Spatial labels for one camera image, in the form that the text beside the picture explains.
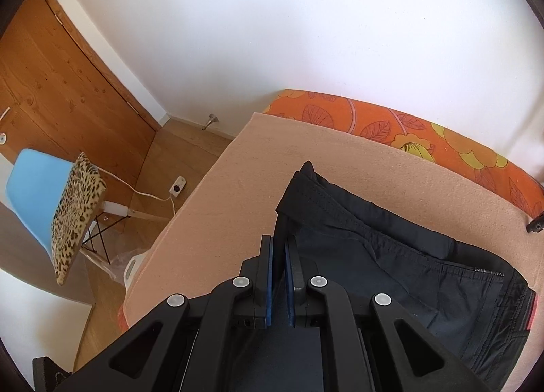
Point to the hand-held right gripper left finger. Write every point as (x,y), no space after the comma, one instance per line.
(268,281)

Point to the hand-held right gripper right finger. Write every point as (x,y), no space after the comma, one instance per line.
(290,286)

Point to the black pants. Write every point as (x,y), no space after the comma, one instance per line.
(382,264)

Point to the beige blanket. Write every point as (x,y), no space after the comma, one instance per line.
(238,188)

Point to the white floor socket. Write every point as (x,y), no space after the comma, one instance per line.
(177,187)

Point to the clear plastic bag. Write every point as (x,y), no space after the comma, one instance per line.
(119,260)

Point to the metal door stopper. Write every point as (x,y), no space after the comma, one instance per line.
(210,121)

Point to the bed with orange floral sheet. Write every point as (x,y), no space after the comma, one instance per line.
(382,120)

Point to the leopard print cushion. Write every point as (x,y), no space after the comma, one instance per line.
(74,213)

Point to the light blue chair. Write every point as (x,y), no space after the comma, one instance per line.
(34,188)

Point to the folded tripod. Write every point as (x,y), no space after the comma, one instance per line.
(536,224)

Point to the wooden door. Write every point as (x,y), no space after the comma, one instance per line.
(63,90)

